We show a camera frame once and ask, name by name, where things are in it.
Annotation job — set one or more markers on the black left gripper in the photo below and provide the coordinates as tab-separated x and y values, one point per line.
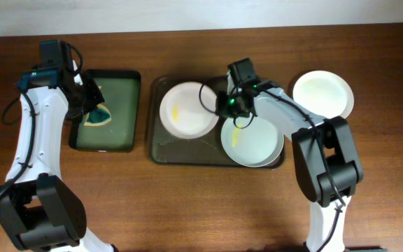
98	98

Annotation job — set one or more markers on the dark brown serving tray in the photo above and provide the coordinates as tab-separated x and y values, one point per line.
166	149

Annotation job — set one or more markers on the black water basin tray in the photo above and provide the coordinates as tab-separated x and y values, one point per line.
121	91

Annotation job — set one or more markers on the yellow green sponge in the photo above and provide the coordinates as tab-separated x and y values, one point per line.
98	117

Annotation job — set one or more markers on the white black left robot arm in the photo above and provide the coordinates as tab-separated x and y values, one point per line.
38	211

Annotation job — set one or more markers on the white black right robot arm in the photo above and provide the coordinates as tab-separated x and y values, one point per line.
327	165

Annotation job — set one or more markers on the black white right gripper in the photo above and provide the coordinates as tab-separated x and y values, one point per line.
222	98

